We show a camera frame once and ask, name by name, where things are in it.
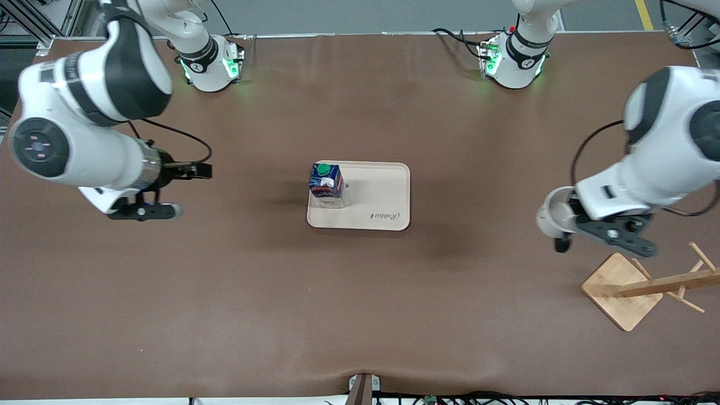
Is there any white smiley mug black handle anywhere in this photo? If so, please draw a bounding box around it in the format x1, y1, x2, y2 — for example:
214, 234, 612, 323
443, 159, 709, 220
536, 187, 575, 254

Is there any blue milk carton green cap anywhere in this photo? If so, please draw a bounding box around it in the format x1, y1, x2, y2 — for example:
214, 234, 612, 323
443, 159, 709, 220
309, 162, 345, 209

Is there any wooden cup rack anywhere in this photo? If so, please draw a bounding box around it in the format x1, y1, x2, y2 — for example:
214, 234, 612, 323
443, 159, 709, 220
580, 242, 720, 332

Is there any beige rabbit print tray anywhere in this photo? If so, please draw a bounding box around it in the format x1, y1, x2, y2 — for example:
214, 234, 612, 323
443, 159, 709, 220
307, 161, 411, 231

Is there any black right arm base cable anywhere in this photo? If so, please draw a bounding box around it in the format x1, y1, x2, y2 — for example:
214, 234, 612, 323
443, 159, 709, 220
209, 0, 257, 51

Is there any black arm base cable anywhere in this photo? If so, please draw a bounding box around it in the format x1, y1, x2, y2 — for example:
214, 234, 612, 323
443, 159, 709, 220
432, 27, 496, 61
209, 0, 257, 51

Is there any black left arm base cable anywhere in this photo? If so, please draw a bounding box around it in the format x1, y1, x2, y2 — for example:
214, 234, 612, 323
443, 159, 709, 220
432, 27, 496, 61

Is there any camera pole with bracket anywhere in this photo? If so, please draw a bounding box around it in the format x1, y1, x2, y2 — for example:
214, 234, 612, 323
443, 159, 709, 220
346, 372, 382, 405

